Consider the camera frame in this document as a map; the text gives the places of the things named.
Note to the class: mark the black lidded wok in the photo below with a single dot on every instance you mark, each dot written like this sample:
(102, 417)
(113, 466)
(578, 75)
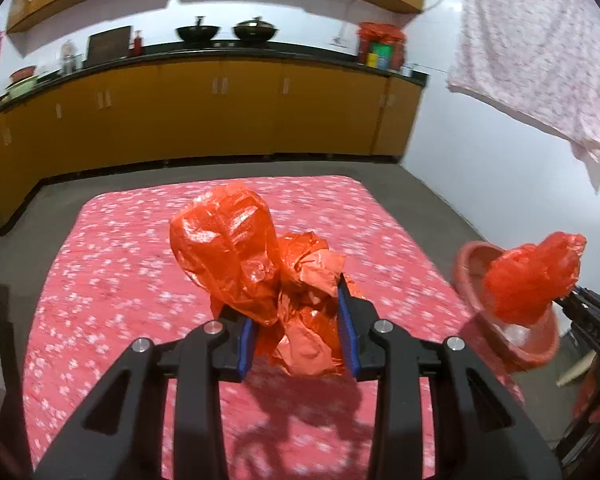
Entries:
(255, 31)

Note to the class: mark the small red bowl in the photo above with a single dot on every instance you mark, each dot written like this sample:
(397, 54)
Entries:
(23, 74)

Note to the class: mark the pale floral hanging cloth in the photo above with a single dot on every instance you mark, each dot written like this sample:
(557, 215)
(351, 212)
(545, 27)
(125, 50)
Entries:
(535, 50)

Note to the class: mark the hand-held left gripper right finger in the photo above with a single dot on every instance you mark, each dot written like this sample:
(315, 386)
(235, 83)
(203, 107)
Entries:
(347, 332)

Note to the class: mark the orange base cabinets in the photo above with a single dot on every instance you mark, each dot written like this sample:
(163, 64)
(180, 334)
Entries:
(180, 110)

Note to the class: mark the red plastic bag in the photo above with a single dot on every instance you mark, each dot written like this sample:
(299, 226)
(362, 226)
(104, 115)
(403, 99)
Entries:
(525, 280)
(225, 250)

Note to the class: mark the green box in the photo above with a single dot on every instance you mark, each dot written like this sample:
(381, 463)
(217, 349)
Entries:
(380, 56)

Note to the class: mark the black open wok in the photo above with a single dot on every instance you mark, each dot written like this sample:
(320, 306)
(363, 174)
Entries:
(197, 34)

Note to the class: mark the black kitchen countertop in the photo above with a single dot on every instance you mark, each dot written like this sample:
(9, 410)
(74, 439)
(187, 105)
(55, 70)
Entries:
(300, 52)

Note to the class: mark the brown cutting board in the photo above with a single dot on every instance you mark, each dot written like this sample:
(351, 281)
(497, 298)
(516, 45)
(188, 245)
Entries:
(109, 45)

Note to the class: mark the small metal cup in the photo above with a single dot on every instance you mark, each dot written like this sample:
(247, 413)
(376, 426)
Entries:
(408, 69)

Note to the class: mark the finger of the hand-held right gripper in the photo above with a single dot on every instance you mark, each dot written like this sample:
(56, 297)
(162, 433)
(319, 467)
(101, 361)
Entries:
(592, 315)

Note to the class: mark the red bottle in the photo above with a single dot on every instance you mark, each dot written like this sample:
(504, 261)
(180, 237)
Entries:
(137, 45)

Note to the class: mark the red gift bag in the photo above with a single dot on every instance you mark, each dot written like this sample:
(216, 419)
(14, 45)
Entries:
(382, 32)

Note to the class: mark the pale green bowl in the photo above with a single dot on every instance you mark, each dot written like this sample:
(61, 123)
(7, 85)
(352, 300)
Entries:
(20, 89)

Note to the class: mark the pale wooden stick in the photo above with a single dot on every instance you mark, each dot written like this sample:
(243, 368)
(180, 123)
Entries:
(577, 367)

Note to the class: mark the red plastic basin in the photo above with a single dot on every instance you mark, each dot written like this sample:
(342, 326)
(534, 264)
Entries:
(530, 347)

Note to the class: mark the white wall socket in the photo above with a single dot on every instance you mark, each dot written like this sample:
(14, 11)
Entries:
(338, 40)

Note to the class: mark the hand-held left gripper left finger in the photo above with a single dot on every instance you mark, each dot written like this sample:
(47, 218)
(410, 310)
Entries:
(247, 347)

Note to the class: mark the glass jar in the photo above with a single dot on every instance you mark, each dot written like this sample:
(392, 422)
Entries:
(68, 60)

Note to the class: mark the red floral tablecloth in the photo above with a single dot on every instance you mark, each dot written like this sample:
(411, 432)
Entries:
(110, 270)

